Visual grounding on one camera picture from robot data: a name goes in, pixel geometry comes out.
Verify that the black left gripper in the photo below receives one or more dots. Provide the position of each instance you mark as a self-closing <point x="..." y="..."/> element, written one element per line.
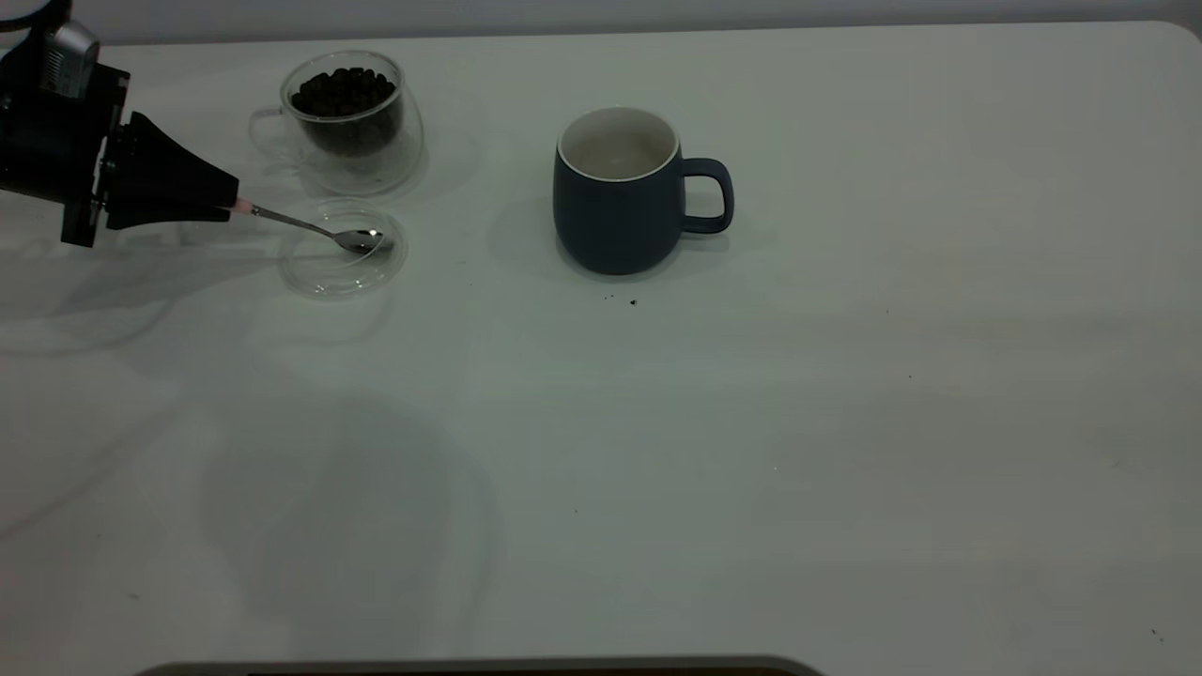
<point x="47" y="150"/>

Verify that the dark coffee beans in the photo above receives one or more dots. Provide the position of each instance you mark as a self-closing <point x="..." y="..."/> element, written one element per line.
<point x="343" y="94"/>

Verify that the dark blue ceramic mug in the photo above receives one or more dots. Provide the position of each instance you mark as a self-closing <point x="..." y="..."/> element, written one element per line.
<point x="610" y="225"/>

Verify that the clear glass saucer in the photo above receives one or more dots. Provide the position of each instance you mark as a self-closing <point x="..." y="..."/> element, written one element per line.
<point x="329" y="277"/>

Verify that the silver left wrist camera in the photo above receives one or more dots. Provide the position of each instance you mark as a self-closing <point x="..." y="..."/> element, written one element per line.
<point x="73" y="58"/>

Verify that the clear double-wall glass cup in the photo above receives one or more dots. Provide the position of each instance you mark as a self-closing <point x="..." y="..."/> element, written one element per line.
<point x="394" y="164"/>

